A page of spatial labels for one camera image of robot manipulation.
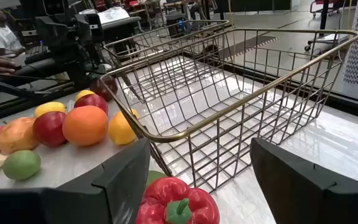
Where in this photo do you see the small gold wire basket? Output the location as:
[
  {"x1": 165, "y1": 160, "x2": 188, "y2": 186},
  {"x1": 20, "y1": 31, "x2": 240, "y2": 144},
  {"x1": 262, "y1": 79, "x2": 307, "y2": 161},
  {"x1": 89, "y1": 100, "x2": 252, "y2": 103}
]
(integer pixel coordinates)
[{"x1": 103, "y1": 19, "x2": 231, "y2": 103}]

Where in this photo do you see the small yellow lemon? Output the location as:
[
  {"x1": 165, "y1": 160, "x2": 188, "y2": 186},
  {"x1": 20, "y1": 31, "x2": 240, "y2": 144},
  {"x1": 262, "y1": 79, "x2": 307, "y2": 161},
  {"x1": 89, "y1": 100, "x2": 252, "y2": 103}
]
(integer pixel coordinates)
[
  {"x1": 34, "y1": 101, "x2": 67, "y2": 119},
  {"x1": 75, "y1": 89, "x2": 96, "y2": 102}
]

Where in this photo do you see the black desk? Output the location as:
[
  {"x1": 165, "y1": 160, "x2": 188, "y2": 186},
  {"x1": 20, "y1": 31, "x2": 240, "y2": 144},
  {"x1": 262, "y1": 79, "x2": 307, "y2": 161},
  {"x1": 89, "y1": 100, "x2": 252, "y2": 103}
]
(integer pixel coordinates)
[{"x1": 79, "y1": 6, "x2": 142, "y2": 43}]

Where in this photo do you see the white paper sheet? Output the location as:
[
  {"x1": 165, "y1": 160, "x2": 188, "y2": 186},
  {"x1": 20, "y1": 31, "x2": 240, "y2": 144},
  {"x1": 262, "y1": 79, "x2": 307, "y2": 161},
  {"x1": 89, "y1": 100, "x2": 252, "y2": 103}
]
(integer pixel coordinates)
[{"x1": 97, "y1": 6, "x2": 131, "y2": 25}]

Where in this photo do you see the black table clamp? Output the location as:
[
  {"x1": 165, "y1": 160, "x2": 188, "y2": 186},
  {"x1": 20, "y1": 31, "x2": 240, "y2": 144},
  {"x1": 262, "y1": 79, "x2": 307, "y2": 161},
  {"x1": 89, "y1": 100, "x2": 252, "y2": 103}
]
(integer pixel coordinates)
[{"x1": 202, "y1": 44, "x2": 220, "y2": 60}]

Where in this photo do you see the large yellow lemon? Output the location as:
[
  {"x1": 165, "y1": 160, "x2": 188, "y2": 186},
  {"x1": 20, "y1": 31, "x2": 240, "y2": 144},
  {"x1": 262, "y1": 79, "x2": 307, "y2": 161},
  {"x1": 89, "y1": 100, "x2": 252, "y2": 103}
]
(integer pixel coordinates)
[{"x1": 108, "y1": 108, "x2": 140, "y2": 146}]

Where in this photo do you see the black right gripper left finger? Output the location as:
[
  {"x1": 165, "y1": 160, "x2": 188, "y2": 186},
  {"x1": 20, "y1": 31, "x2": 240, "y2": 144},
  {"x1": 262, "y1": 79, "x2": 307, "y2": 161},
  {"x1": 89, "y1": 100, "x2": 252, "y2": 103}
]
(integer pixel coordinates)
[{"x1": 0, "y1": 138, "x2": 151, "y2": 224}]

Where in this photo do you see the large gold wire basket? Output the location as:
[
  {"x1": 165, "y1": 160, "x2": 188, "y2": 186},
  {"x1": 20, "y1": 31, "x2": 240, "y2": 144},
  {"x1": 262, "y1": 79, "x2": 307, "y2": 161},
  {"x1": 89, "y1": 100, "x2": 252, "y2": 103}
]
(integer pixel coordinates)
[{"x1": 99, "y1": 27, "x2": 358, "y2": 194}]

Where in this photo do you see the dark red plum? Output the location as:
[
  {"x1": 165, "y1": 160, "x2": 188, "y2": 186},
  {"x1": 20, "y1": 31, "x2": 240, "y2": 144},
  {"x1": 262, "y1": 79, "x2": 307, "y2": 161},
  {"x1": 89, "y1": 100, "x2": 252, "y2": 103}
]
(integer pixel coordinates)
[{"x1": 89, "y1": 75, "x2": 119, "y2": 102}]

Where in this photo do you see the orange fruit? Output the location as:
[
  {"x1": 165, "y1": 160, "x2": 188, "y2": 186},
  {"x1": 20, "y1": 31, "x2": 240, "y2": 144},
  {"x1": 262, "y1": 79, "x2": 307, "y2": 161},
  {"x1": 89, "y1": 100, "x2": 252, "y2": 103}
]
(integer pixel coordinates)
[{"x1": 62, "y1": 105, "x2": 109, "y2": 147}]

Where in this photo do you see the black wheeled stand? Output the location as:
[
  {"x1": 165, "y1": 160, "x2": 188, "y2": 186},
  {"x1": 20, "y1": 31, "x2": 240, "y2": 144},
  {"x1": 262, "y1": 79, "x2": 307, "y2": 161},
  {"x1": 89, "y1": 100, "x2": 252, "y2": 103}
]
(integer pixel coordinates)
[{"x1": 304, "y1": 0, "x2": 351, "y2": 52}]

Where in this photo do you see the red cart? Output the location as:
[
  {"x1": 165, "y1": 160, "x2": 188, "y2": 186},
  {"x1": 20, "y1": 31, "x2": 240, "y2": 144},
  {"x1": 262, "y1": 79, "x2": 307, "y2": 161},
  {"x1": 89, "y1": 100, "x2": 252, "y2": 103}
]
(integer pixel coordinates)
[{"x1": 309, "y1": 0, "x2": 358, "y2": 18}]

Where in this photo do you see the brown potato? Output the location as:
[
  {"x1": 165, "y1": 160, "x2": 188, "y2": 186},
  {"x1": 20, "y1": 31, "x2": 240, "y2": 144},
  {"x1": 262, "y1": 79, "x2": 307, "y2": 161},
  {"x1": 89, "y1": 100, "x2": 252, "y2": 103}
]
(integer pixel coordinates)
[{"x1": 0, "y1": 116, "x2": 40, "y2": 156}]

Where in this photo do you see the red strawberry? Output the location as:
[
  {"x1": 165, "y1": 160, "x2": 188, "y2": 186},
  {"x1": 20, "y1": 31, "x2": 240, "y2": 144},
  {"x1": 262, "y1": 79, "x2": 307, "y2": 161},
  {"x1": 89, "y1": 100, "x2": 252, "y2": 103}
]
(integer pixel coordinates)
[
  {"x1": 32, "y1": 111, "x2": 69, "y2": 147},
  {"x1": 73, "y1": 93, "x2": 110, "y2": 116}
]

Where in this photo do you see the black keyboard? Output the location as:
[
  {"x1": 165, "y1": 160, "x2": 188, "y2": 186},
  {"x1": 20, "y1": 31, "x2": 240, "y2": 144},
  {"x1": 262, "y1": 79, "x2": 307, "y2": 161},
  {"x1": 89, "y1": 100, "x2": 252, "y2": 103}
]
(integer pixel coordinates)
[{"x1": 26, "y1": 45, "x2": 51, "y2": 58}]

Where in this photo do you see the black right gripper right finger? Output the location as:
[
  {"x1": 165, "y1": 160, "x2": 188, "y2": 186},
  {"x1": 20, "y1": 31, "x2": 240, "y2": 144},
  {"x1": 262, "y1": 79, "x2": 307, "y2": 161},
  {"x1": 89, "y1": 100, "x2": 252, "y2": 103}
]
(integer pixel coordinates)
[{"x1": 249, "y1": 137, "x2": 358, "y2": 224}]

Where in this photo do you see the red bell pepper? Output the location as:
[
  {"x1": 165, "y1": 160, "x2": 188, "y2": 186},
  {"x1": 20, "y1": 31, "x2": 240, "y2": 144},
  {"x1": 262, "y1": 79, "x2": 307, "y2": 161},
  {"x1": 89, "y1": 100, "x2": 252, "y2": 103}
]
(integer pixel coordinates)
[{"x1": 135, "y1": 176, "x2": 221, "y2": 224}]

